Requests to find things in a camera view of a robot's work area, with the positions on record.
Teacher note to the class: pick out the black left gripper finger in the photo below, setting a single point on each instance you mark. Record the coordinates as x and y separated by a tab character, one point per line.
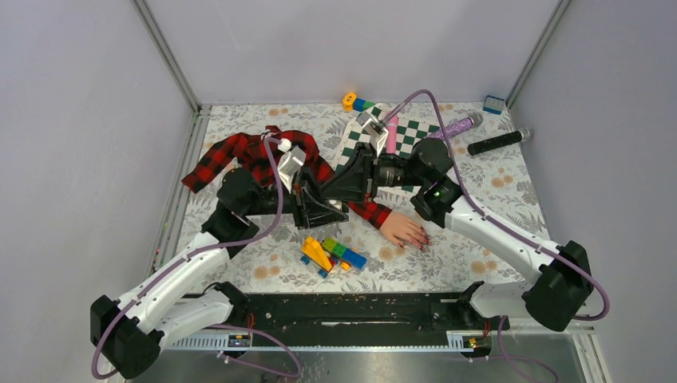
321	213
314	187

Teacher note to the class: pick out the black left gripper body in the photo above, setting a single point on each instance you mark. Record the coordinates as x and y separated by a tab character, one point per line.
301	198

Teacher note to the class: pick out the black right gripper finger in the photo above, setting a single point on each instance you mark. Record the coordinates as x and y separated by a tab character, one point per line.
347	185
353	171

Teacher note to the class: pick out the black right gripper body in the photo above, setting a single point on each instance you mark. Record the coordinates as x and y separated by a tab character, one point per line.
371	171

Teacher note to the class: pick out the white cap nail polish bottle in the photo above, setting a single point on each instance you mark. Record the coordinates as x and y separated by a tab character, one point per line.
335	203

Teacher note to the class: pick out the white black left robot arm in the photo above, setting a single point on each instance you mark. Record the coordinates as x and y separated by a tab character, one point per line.
131	331

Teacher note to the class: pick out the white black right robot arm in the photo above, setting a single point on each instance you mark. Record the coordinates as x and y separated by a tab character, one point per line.
556	278

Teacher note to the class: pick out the mannequin hand with red nails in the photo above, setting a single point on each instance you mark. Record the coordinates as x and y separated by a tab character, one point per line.
402	231

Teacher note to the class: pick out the green blue toy bricks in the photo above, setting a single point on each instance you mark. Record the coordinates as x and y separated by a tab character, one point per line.
342	255

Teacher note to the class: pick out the yellow toy block ramp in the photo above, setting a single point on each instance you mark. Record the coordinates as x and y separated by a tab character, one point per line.
313	253

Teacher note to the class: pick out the pink toy microphone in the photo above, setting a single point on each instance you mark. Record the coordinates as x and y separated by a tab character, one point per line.
391	140

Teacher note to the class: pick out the green white checkered board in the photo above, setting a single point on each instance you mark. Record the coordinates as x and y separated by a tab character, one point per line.
408	133

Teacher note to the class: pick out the floral patterned table mat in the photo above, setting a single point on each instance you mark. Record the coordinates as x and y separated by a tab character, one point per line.
498	179

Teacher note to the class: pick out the orange blue green block stack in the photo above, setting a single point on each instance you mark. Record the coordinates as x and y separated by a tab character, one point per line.
351	102

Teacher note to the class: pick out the red black plaid shirt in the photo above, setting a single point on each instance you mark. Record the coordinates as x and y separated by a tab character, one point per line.
249	152

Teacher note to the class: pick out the purple glitter toy microphone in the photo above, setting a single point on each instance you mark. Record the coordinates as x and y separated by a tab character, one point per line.
473	120

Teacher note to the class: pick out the blue toy brick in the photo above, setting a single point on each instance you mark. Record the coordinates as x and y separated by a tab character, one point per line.
494	105

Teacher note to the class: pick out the black toy microphone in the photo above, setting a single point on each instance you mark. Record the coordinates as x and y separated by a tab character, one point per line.
497	142

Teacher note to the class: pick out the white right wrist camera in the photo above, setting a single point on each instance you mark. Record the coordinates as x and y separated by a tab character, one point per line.
376	130

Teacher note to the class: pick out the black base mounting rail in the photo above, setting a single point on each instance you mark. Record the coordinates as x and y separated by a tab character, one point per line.
406	311

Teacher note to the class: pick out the grey slotted cable duct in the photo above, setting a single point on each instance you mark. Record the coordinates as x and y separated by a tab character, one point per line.
336	339

